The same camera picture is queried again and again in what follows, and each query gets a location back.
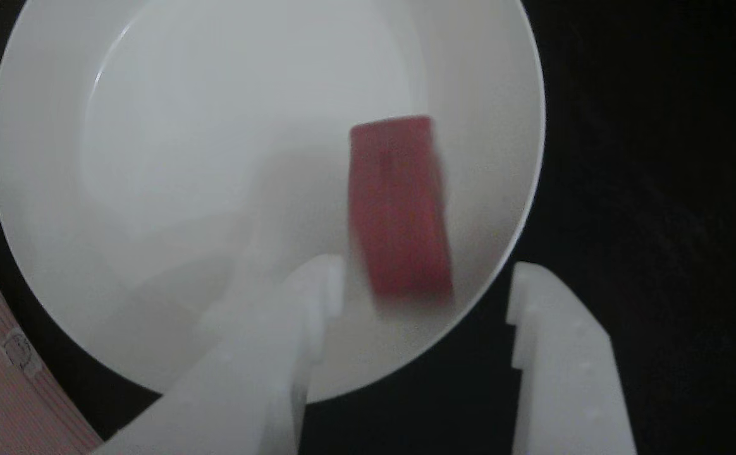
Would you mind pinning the red brick toy block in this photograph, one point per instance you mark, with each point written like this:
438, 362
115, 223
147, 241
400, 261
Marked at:
399, 208

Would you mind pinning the black desk mat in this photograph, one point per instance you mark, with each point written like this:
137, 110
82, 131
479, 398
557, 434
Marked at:
659, 189

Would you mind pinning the white bowl with navy band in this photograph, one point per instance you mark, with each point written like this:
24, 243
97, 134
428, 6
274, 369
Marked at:
184, 158

